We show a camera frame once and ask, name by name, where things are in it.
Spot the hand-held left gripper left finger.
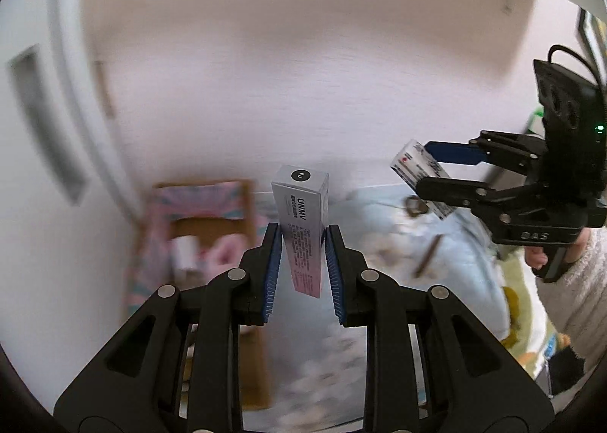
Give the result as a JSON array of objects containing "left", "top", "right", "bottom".
[{"left": 53, "top": 223, "right": 284, "bottom": 433}]

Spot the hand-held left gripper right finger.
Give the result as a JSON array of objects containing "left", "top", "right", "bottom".
[{"left": 322, "top": 224, "right": 555, "bottom": 433}]

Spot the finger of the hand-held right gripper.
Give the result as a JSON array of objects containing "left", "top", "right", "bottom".
[
  {"left": 423, "top": 130, "right": 546, "bottom": 178},
  {"left": 416, "top": 176, "right": 546, "bottom": 220}
]

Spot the white patterned small box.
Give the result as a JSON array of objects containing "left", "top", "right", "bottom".
[{"left": 390, "top": 138, "right": 456, "bottom": 220}]

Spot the pink fluffy headband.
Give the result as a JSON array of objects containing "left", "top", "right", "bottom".
[{"left": 201, "top": 234, "right": 247, "bottom": 278}]

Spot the silver rectangular box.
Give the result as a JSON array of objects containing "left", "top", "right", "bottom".
[{"left": 270, "top": 165, "right": 331, "bottom": 297}]

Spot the pink striped cardboard box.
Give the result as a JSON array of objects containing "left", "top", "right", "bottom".
[{"left": 122, "top": 179, "right": 273, "bottom": 410}]

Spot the person's right forearm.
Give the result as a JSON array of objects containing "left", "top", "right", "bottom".
[{"left": 536, "top": 227, "right": 607, "bottom": 367}]

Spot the person's right hand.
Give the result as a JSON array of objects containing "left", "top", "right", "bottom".
[{"left": 524, "top": 228, "right": 593, "bottom": 283}]

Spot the green tissue pack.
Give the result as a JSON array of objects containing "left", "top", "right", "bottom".
[{"left": 528, "top": 104, "right": 546, "bottom": 135}]

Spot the light blue floral blanket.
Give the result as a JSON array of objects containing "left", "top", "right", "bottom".
[{"left": 242, "top": 184, "right": 510, "bottom": 419}]

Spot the brown stick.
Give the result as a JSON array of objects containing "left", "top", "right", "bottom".
[{"left": 414, "top": 234, "right": 445, "bottom": 278}]

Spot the striped floral pillow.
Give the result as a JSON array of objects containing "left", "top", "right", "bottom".
[{"left": 495, "top": 253, "right": 570, "bottom": 381}]

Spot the dark cloth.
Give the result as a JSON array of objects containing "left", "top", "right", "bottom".
[{"left": 545, "top": 345, "right": 591, "bottom": 396}]

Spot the white cabinet door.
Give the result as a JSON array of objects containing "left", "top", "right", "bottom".
[{"left": 0, "top": 0, "right": 143, "bottom": 415}]

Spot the brown hair tie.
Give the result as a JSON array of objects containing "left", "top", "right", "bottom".
[{"left": 404, "top": 195, "right": 430, "bottom": 218}]

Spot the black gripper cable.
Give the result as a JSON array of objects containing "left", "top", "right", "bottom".
[{"left": 547, "top": 44, "right": 601, "bottom": 83}]

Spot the wall picture frame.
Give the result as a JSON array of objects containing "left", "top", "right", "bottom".
[{"left": 576, "top": 6, "right": 607, "bottom": 64}]

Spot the grey recessed door handle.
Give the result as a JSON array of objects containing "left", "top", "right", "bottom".
[{"left": 7, "top": 44, "right": 88, "bottom": 206}]

